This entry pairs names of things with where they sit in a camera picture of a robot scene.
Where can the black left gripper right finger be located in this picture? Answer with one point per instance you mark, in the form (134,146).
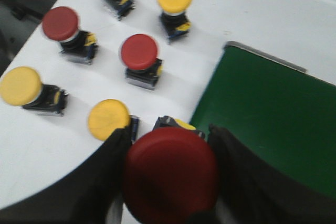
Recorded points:
(255,192)

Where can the green conveyor belt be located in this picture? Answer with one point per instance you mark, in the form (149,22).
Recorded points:
(278,111)

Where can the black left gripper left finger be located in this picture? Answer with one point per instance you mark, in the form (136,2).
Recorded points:
(89,194)

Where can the red mushroom push button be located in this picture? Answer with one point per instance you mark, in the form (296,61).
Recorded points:
(170,173)
(139,55)
(61,24)

